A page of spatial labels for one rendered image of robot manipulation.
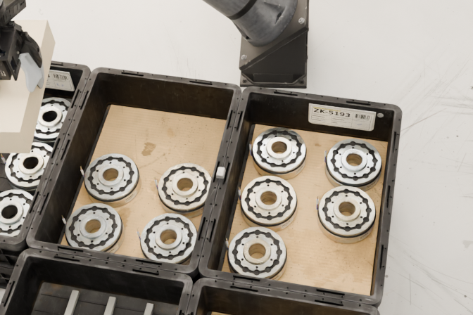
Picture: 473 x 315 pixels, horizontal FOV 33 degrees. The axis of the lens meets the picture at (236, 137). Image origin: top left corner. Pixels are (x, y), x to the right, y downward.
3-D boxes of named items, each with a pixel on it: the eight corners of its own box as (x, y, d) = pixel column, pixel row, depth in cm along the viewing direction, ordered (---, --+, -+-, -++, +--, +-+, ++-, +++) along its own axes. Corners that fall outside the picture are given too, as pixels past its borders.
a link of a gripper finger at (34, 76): (34, 110, 132) (3, 76, 125) (41, 81, 135) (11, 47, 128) (51, 107, 131) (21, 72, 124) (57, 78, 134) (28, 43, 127)
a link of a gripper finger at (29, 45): (23, 72, 131) (-7, 39, 124) (25, 64, 132) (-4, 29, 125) (48, 67, 129) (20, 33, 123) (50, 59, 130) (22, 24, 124)
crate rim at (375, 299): (244, 92, 154) (243, 84, 152) (401, 112, 149) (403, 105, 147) (197, 281, 132) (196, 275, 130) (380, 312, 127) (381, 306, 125)
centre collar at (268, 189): (258, 185, 147) (258, 183, 146) (284, 190, 146) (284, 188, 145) (252, 208, 144) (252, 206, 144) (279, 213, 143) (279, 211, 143)
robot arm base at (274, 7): (249, 8, 183) (217, -15, 178) (298, -26, 174) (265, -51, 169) (246, 58, 174) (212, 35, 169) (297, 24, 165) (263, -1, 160)
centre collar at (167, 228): (158, 224, 143) (157, 223, 143) (184, 227, 143) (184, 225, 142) (152, 249, 140) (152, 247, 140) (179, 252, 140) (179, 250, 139)
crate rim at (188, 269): (96, 73, 158) (93, 65, 156) (243, 92, 154) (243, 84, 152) (26, 252, 136) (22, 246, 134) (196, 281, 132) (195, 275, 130)
